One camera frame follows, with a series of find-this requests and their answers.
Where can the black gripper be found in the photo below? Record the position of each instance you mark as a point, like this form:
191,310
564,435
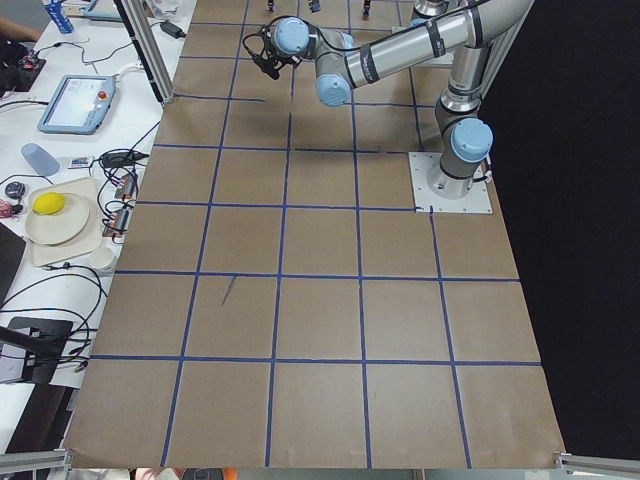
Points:
280,58

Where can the black power adapter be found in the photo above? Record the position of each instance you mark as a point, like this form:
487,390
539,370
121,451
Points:
172,29

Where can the blue teach pendant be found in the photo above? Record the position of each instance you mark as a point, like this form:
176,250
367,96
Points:
79,105
101,10

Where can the blue plastic cup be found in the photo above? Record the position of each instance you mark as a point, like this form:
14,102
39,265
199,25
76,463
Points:
40,160

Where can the white paper cup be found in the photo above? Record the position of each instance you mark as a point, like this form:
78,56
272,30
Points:
103,261

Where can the yellow ball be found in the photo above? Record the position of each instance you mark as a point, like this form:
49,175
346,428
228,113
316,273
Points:
49,203

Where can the beige tray with plate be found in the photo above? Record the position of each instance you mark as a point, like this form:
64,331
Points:
75,230

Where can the aluminium frame post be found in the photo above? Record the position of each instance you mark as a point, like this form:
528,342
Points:
140,32

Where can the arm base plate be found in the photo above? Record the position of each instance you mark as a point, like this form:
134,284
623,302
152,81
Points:
435,192

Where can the black camera stand base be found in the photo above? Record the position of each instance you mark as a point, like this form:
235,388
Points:
31,349

